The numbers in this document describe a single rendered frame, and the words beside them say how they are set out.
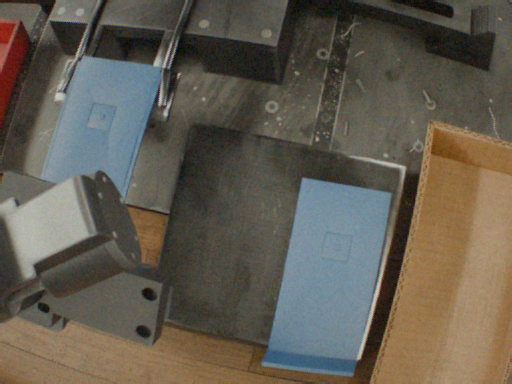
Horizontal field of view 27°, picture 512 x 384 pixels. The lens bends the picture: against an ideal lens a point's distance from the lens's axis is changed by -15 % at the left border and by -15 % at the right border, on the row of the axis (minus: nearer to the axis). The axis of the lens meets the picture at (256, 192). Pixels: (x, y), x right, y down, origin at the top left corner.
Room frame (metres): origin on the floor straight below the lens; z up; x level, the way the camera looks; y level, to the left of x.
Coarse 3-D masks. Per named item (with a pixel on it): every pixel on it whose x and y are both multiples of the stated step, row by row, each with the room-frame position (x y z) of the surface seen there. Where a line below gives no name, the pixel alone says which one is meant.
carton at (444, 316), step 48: (432, 144) 0.28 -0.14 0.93; (480, 144) 0.27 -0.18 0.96; (432, 192) 0.25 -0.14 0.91; (480, 192) 0.24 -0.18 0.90; (432, 240) 0.21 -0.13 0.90; (480, 240) 0.20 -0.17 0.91; (432, 288) 0.17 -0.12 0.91; (480, 288) 0.16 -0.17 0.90; (384, 336) 0.14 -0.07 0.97; (432, 336) 0.13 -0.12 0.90; (480, 336) 0.12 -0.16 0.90
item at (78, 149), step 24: (96, 72) 0.38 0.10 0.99; (120, 72) 0.37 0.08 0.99; (144, 72) 0.37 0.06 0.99; (72, 96) 0.36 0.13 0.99; (96, 96) 0.36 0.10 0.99; (120, 96) 0.35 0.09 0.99; (144, 96) 0.35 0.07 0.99; (72, 120) 0.34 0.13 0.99; (120, 120) 0.33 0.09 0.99; (72, 144) 0.32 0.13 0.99; (96, 144) 0.32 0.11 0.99; (120, 144) 0.31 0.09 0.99; (48, 168) 0.31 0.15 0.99; (72, 168) 0.30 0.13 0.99; (96, 168) 0.30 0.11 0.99; (120, 168) 0.29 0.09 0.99; (120, 192) 0.28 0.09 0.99
